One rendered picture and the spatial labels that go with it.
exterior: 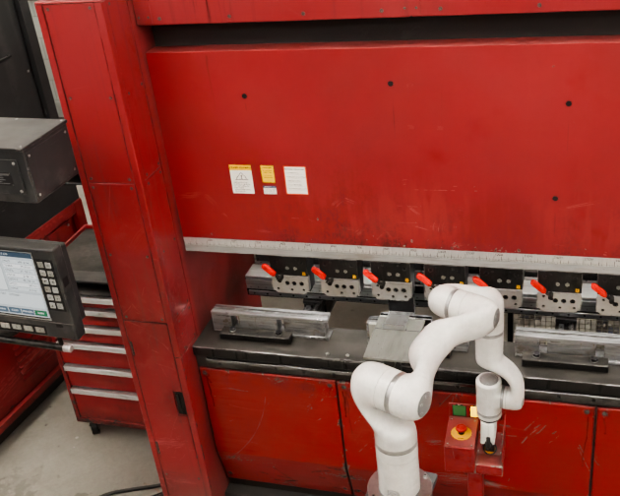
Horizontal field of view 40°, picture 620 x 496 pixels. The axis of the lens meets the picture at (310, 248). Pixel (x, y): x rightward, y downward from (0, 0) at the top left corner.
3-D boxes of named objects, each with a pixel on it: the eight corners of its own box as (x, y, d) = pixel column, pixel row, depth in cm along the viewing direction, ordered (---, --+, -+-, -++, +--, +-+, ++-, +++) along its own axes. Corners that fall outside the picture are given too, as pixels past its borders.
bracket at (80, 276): (4, 314, 332) (-1, 299, 328) (37, 281, 352) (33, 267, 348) (93, 322, 320) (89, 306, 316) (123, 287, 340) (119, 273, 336)
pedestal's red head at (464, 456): (444, 470, 299) (443, 432, 290) (450, 440, 312) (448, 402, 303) (502, 476, 293) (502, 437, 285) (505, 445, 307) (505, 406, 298)
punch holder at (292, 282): (274, 291, 332) (268, 256, 324) (279, 280, 339) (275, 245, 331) (310, 294, 328) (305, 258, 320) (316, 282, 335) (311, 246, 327)
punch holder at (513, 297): (479, 306, 308) (479, 267, 300) (482, 293, 315) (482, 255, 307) (522, 309, 304) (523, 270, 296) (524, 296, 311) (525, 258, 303)
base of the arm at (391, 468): (422, 520, 237) (419, 470, 228) (358, 505, 244) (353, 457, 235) (440, 472, 252) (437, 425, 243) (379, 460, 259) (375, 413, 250)
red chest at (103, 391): (81, 441, 435) (29, 276, 386) (126, 380, 476) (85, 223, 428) (168, 453, 420) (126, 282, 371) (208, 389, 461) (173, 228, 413)
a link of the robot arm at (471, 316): (368, 414, 233) (417, 436, 224) (361, 383, 226) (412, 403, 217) (460, 308, 262) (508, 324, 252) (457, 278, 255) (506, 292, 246)
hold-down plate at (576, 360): (522, 365, 311) (522, 359, 310) (523, 356, 316) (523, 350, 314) (608, 373, 302) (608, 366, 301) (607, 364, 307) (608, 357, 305)
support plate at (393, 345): (363, 359, 306) (362, 356, 306) (379, 318, 328) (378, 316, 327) (412, 363, 301) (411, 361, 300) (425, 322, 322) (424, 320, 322)
